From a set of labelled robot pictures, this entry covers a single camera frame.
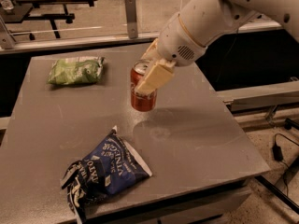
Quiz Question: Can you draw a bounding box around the dark small background table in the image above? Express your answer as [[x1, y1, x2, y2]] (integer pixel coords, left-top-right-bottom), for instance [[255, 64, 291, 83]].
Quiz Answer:
[[0, 4, 36, 40]]

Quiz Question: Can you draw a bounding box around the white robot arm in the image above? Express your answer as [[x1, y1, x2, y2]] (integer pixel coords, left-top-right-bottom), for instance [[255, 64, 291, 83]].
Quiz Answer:
[[135, 0, 299, 95]]

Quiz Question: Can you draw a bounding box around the red coke can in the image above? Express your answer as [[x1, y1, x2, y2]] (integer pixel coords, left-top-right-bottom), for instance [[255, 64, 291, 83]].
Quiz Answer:
[[130, 60, 157, 112]]

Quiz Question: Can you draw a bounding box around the black power adapter with cable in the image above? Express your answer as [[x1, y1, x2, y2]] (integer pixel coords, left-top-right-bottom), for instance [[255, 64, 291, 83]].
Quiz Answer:
[[272, 133, 298, 195]]

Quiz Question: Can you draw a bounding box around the blue chip bag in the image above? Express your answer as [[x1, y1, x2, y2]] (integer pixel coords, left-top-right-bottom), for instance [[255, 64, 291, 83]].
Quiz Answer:
[[61, 126, 152, 224]]

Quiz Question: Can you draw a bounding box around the black hanging cable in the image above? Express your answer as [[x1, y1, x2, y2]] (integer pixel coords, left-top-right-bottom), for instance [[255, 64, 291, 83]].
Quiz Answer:
[[214, 28, 241, 85]]

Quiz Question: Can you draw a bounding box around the metal glass bracket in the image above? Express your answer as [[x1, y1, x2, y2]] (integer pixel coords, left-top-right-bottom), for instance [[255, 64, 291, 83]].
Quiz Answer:
[[124, 0, 138, 39], [0, 16, 16, 49]]

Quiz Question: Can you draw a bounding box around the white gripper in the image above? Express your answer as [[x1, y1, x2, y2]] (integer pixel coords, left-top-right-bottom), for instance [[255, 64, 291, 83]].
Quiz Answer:
[[136, 13, 206, 93]]

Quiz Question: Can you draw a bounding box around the green chip bag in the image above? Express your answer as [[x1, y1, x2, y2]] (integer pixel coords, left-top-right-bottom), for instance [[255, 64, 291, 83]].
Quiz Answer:
[[48, 56, 104, 86]]

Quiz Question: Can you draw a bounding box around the plastic water bottle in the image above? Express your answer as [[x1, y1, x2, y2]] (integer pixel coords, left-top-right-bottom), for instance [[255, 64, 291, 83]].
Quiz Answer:
[[0, 0, 14, 12]]

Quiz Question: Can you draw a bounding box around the middle metal glass bracket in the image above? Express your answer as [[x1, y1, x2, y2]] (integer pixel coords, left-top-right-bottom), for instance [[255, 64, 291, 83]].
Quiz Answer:
[[124, 0, 138, 39]]

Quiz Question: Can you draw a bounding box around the left metal glass bracket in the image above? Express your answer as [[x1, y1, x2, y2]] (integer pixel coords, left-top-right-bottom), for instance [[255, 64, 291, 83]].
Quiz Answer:
[[0, 16, 16, 49]]

